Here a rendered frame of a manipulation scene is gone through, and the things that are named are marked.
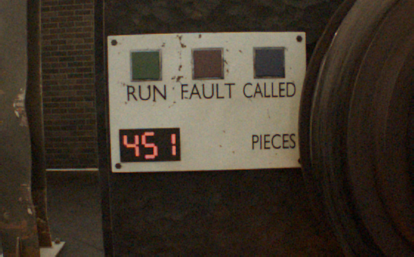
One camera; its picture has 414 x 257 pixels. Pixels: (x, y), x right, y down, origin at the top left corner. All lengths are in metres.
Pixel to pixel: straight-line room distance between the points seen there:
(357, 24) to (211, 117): 0.23
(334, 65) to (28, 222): 2.95
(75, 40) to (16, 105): 3.65
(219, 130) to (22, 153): 2.67
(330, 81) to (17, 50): 2.82
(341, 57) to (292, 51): 0.14
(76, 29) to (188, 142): 6.19
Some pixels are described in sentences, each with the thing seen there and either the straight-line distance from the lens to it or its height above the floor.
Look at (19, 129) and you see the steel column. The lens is 3.27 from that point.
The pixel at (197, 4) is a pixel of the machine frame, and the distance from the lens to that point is 0.70.
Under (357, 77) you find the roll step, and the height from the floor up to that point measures 1.18.
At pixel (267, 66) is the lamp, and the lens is 0.68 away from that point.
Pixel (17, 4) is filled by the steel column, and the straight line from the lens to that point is 3.29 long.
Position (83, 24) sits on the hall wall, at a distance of 6.82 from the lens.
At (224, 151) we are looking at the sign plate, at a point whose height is 1.09.
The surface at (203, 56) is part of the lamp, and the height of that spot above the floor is 1.21.
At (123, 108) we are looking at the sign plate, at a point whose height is 1.14.
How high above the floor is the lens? 1.18
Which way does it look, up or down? 5 degrees down
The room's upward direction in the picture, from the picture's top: 1 degrees counter-clockwise
